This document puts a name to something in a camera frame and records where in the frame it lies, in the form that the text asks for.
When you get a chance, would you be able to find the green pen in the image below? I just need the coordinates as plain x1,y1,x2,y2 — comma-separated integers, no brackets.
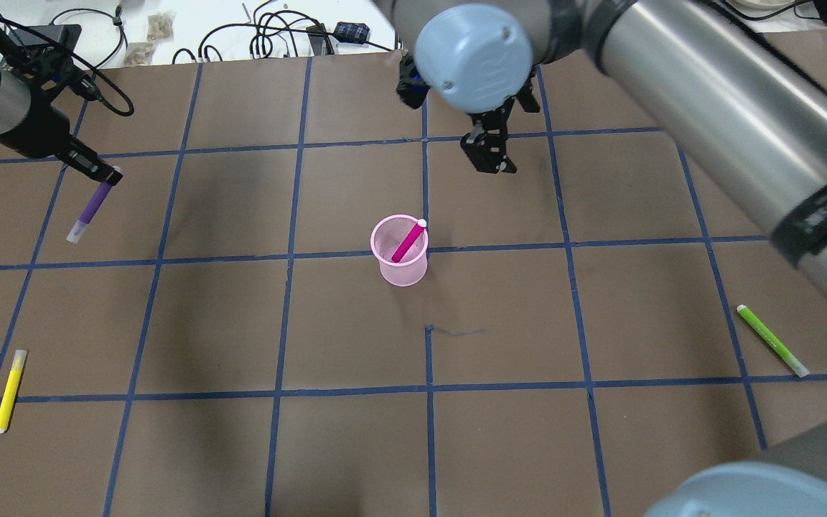
736,304,810,378

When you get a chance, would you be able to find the grey robot arm near window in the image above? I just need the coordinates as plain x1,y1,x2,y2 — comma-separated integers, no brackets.
376,1,827,298

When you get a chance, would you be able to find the pink mesh cup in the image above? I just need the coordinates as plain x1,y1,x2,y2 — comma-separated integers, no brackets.
370,215,428,287

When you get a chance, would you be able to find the yellow pen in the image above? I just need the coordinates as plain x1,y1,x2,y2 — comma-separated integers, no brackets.
0,349,27,435

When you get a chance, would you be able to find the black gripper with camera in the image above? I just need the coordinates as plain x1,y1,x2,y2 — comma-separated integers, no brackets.
395,55,541,174

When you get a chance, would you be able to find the purple pen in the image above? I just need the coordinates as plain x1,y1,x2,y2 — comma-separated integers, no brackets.
65,166,123,244

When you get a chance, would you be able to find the pink pen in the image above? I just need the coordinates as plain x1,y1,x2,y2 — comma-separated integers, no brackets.
391,219,427,263

